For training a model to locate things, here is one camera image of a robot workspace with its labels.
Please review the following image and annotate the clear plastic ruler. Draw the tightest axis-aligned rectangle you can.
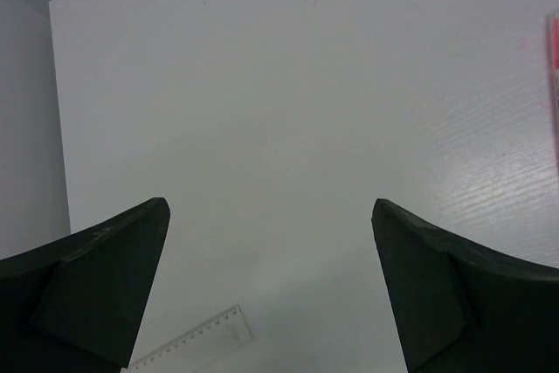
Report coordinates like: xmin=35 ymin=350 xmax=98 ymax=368
xmin=121 ymin=304 xmax=252 ymax=373

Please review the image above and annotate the red clear pen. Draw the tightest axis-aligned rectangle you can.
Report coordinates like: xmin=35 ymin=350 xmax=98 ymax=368
xmin=547 ymin=10 xmax=558 ymax=121

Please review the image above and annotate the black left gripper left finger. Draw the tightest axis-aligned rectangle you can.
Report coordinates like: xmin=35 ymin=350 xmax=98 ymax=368
xmin=1 ymin=197 xmax=170 ymax=372

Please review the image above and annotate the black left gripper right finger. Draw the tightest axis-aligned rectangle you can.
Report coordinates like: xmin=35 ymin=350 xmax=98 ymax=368
xmin=371 ymin=199 xmax=558 ymax=372

